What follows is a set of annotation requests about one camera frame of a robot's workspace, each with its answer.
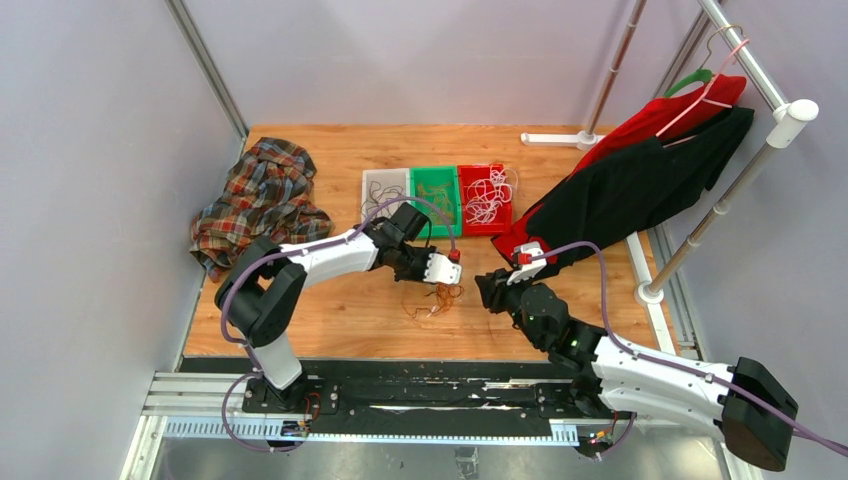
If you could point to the white bin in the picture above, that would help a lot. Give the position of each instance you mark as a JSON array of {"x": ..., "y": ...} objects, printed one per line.
[{"x": 381, "y": 185}]

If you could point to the pink hanger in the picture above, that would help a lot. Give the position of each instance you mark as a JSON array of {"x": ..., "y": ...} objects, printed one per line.
[{"x": 703, "y": 96}]

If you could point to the green bin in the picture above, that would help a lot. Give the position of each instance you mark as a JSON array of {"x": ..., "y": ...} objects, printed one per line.
[{"x": 438, "y": 185}]

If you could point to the red garment on hanger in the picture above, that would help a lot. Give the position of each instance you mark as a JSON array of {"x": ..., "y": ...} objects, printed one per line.
[{"x": 659, "y": 112}]

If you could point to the plaid cloth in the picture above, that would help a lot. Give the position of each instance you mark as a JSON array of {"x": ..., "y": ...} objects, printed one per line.
[{"x": 267, "y": 193}]

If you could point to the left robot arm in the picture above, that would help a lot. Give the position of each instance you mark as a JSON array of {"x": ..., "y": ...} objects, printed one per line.
[{"x": 257, "y": 300}]

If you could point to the green hanger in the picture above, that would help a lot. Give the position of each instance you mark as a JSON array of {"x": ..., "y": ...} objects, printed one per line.
[{"x": 701, "y": 75}]

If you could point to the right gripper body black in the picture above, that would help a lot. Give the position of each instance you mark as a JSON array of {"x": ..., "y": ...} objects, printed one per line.
[{"x": 504, "y": 297}]

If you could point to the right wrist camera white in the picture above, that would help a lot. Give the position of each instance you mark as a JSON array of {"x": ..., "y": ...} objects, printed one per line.
[{"x": 529, "y": 262}]

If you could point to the red bin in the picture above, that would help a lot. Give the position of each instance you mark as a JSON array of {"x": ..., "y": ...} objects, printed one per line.
[{"x": 486, "y": 195}]

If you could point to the black garment on hanger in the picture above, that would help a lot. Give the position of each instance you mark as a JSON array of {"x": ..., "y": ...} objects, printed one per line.
[{"x": 639, "y": 186}]

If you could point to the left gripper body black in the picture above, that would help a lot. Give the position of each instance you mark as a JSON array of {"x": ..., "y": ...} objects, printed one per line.
[{"x": 414, "y": 264}]

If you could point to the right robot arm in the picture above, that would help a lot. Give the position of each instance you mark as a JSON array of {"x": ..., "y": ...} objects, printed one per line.
[{"x": 743, "y": 404}]

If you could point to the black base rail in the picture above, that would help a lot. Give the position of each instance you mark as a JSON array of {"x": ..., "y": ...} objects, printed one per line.
[{"x": 433, "y": 398}]

